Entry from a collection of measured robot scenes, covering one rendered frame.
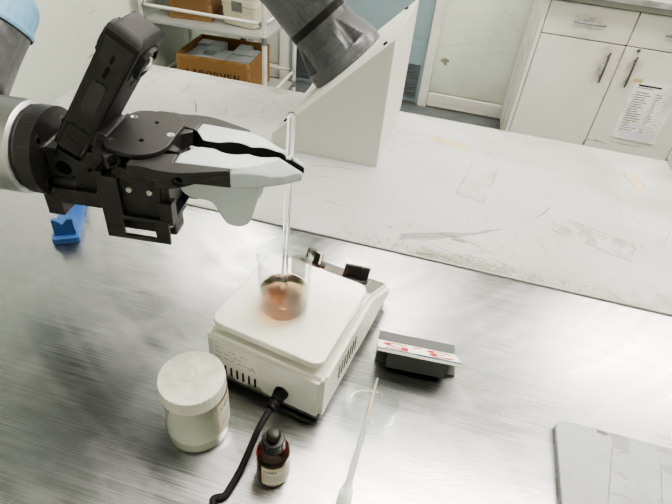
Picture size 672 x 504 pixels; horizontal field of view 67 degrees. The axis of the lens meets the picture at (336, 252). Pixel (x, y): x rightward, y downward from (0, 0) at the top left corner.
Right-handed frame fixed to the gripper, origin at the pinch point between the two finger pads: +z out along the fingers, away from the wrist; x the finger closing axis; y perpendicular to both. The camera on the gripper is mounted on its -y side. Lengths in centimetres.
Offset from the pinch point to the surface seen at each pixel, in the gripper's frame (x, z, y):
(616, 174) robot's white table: -55, 53, 25
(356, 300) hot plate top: -3.3, 7.2, 16.9
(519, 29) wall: -288, 84, 61
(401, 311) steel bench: -11.3, 13.3, 25.6
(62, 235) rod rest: -15.5, -32.5, 25.4
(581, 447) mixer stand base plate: 4.8, 31.3, 24.3
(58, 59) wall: -160, -121, 63
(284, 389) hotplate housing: 5.1, 1.5, 22.2
